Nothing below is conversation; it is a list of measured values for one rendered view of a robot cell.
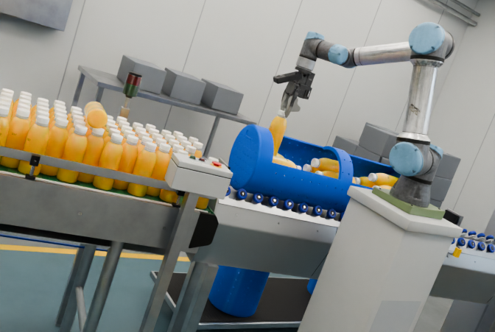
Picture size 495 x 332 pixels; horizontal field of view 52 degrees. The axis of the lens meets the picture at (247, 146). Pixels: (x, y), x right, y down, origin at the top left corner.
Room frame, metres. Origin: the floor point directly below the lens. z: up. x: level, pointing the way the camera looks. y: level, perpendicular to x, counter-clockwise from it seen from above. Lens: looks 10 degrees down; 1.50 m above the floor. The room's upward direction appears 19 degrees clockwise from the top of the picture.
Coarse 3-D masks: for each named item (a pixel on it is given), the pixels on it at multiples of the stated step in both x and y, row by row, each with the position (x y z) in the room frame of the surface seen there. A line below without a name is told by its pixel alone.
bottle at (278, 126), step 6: (276, 120) 2.13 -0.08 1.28; (282, 120) 2.12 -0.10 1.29; (270, 126) 2.14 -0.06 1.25; (276, 126) 2.12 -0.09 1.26; (282, 126) 2.12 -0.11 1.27; (270, 132) 2.12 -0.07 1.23; (276, 132) 2.12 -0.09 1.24; (282, 132) 2.12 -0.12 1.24; (276, 138) 2.12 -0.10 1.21; (282, 138) 2.14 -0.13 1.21; (276, 144) 2.12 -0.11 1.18; (276, 150) 2.13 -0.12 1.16
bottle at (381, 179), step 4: (376, 176) 2.39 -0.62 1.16; (380, 176) 2.39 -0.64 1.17; (384, 176) 2.39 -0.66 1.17; (388, 176) 2.41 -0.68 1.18; (392, 176) 2.43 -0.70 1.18; (376, 180) 2.39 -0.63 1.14; (380, 180) 2.38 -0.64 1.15; (384, 180) 2.39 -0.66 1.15; (388, 180) 2.40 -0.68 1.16; (392, 180) 2.41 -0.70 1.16; (396, 180) 2.42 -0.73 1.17; (376, 184) 2.39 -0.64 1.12; (380, 184) 2.39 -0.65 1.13; (384, 184) 2.39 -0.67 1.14; (388, 184) 2.40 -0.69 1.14; (392, 184) 2.41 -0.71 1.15
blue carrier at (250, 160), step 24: (240, 144) 2.15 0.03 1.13; (264, 144) 2.01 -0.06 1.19; (288, 144) 2.30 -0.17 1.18; (312, 144) 2.31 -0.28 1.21; (240, 168) 2.09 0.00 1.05; (264, 168) 1.99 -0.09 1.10; (288, 168) 2.04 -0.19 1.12; (360, 168) 2.50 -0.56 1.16; (384, 168) 2.52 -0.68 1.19; (264, 192) 2.05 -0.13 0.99; (288, 192) 2.07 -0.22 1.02; (312, 192) 2.11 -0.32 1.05; (336, 192) 2.15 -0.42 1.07
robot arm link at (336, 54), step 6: (324, 42) 2.10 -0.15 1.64; (330, 42) 2.10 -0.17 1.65; (318, 48) 2.10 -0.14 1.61; (324, 48) 2.08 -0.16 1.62; (330, 48) 2.06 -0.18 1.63; (336, 48) 2.06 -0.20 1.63; (342, 48) 2.05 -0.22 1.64; (318, 54) 2.10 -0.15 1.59; (324, 54) 2.08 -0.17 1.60; (330, 54) 2.06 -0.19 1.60; (336, 54) 2.05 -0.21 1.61; (342, 54) 2.06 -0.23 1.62; (330, 60) 2.07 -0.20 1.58; (336, 60) 2.05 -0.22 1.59; (342, 60) 2.07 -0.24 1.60
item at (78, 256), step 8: (120, 112) 2.21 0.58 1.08; (128, 112) 2.22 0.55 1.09; (80, 248) 2.21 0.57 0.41; (80, 256) 2.21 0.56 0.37; (72, 272) 2.21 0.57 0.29; (72, 280) 2.21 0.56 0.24; (64, 296) 2.21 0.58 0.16; (64, 304) 2.21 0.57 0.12; (64, 312) 2.21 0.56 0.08; (56, 320) 2.22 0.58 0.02
